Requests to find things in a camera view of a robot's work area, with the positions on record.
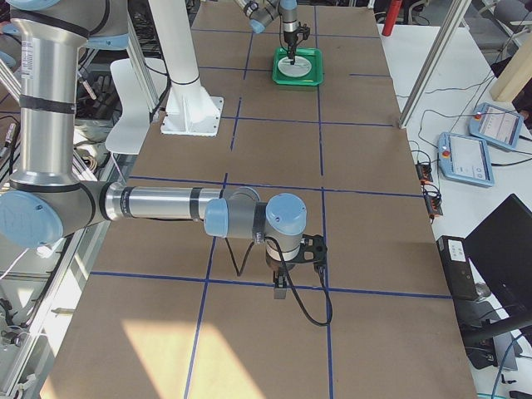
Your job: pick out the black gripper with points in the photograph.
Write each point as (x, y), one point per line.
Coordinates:
(289, 35)
(278, 266)

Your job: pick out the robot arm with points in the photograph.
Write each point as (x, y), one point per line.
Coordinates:
(261, 16)
(46, 202)

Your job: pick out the white round plate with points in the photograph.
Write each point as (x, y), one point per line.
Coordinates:
(294, 68)

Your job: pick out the green plastic tray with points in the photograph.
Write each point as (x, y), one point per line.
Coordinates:
(313, 78)

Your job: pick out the red cylinder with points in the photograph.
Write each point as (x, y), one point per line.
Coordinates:
(391, 17)

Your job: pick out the orange black adapter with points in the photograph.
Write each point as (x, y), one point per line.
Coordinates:
(423, 171)

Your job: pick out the black box device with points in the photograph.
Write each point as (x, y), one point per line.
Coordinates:
(456, 267)

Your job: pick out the white curved plastic sheet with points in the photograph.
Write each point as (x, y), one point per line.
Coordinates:
(128, 134)

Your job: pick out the near blue teach pendant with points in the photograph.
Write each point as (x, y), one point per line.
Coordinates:
(465, 159)

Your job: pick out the blue teach pendant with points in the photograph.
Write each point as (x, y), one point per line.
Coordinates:
(497, 126)
(465, 159)

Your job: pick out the far blue teach pendant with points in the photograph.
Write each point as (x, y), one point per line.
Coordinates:
(497, 126)

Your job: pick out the black laptop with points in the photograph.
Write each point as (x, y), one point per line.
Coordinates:
(500, 249)

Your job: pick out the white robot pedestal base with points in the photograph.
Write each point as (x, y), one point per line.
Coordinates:
(190, 109)

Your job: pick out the aluminium frame post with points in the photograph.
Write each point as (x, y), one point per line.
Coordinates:
(446, 32)

